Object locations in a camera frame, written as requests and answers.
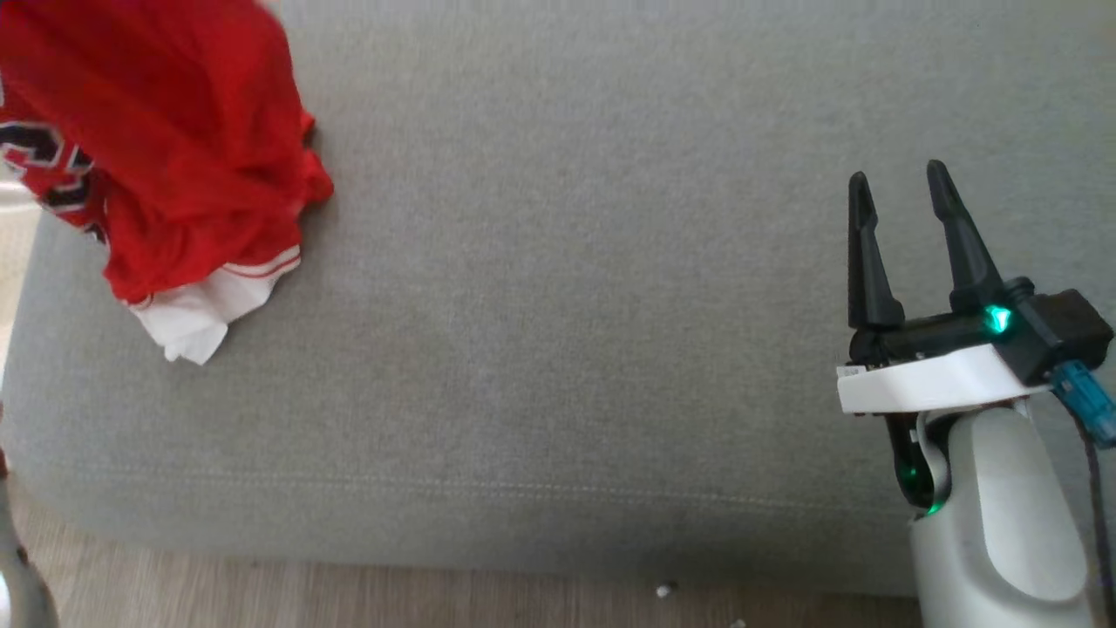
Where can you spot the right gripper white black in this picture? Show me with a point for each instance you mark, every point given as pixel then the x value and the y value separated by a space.
pixel 924 379

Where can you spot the red basketball jersey number 23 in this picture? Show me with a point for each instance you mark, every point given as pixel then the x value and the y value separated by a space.
pixel 174 148

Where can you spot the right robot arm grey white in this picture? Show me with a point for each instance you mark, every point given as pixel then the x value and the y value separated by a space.
pixel 1003 523

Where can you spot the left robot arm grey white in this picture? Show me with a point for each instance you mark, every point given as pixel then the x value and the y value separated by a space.
pixel 24 589

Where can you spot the right wrist blue connector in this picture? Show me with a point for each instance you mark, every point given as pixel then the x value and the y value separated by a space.
pixel 1085 397

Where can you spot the grey fabric ottoman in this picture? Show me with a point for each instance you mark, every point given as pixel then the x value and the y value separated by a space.
pixel 567 305

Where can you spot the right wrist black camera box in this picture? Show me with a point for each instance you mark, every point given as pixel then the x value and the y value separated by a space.
pixel 1064 327

